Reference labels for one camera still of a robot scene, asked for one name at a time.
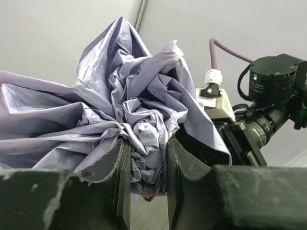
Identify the lavender folding umbrella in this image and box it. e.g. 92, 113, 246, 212
0, 17, 232, 201

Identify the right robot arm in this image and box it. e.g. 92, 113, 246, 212
210, 54, 307, 166

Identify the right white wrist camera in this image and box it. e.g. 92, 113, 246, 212
196, 69, 236, 122

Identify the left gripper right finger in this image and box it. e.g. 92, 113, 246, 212
167, 138, 307, 230

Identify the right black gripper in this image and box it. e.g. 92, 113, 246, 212
214, 121, 268, 166

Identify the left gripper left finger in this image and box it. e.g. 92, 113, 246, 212
0, 138, 131, 230

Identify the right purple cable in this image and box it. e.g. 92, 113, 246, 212
209, 37, 254, 71

